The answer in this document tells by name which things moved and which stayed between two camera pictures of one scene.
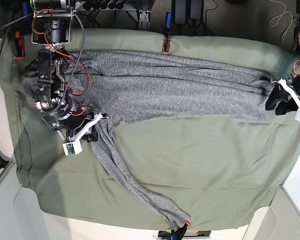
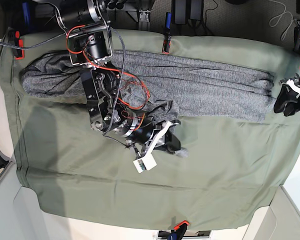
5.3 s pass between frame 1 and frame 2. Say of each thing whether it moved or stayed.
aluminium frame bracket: stayed
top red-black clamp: stayed
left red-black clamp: stayed
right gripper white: moved
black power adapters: stayed
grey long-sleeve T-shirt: moved
